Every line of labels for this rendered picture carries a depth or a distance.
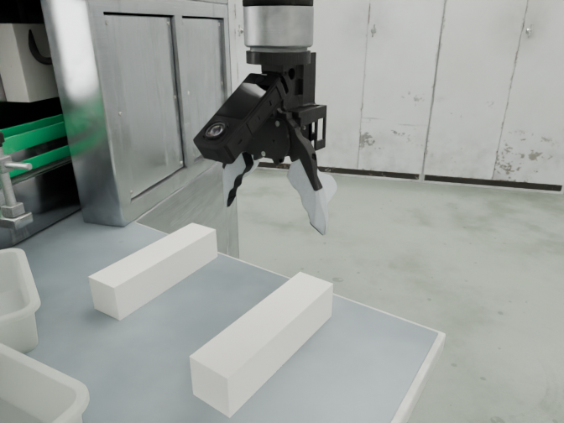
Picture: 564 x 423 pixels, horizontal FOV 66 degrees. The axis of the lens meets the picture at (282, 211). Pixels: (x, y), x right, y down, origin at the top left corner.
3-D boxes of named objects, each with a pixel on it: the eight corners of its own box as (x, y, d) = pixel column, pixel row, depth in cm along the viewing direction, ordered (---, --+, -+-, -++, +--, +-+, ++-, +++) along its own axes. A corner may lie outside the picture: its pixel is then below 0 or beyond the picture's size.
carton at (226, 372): (331, 315, 69) (333, 284, 66) (229, 418, 51) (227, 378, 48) (299, 302, 72) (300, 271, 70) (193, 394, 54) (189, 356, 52)
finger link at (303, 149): (333, 182, 48) (295, 112, 47) (326, 185, 46) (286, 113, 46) (303, 198, 51) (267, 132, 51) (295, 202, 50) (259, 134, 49)
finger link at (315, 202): (362, 212, 52) (325, 144, 52) (337, 230, 47) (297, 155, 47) (342, 221, 54) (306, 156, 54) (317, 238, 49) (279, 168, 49)
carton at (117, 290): (217, 256, 87) (216, 229, 84) (119, 321, 68) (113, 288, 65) (194, 248, 89) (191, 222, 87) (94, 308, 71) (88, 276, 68)
